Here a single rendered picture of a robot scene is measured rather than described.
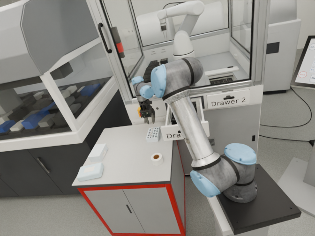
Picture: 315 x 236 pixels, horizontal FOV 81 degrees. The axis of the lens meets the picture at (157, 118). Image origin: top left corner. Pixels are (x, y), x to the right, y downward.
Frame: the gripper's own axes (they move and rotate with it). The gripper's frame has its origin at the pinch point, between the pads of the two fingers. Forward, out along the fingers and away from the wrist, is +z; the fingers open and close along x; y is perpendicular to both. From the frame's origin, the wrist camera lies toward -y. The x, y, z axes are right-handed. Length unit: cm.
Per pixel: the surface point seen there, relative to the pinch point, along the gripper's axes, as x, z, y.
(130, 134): -19.1, 9.6, 0.6
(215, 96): 48, -6, -14
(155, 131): 2.6, 6.1, 4.6
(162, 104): 7.9, -5.1, -15.2
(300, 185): 110, 82, -3
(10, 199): -199, 86, 7
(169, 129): 16.7, -4.7, 18.4
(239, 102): 64, 2, -15
